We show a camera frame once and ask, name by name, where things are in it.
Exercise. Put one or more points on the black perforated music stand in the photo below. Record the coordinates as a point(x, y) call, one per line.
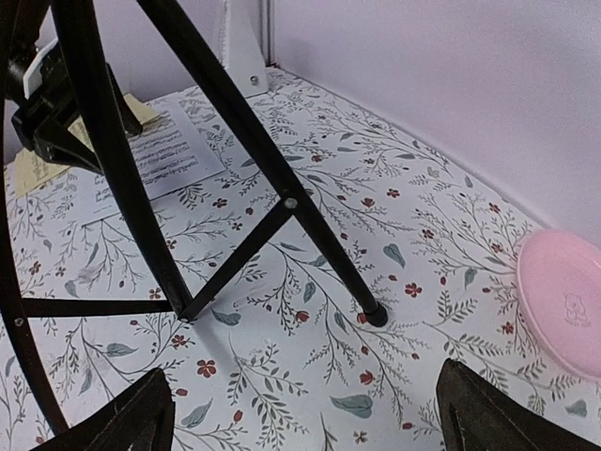
point(79, 38)

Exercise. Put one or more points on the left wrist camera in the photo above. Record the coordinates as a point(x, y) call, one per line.
point(32, 77)

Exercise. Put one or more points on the white metronome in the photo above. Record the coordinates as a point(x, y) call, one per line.
point(237, 49)

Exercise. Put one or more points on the pink plastic plate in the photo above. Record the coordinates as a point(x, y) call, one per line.
point(558, 282)

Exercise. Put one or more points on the yellow sheet music page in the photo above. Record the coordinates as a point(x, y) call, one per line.
point(31, 171)

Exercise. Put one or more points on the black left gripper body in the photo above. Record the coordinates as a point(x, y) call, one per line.
point(53, 104)

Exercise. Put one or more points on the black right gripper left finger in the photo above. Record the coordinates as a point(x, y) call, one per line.
point(142, 417)

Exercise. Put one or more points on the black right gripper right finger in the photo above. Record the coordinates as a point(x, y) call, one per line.
point(474, 415)

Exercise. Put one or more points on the white sheet music page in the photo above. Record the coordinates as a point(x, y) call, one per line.
point(170, 154)

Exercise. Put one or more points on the right aluminium corner post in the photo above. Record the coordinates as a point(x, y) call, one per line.
point(267, 31)

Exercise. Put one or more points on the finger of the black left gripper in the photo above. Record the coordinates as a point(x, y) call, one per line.
point(130, 123)
point(58, 146)

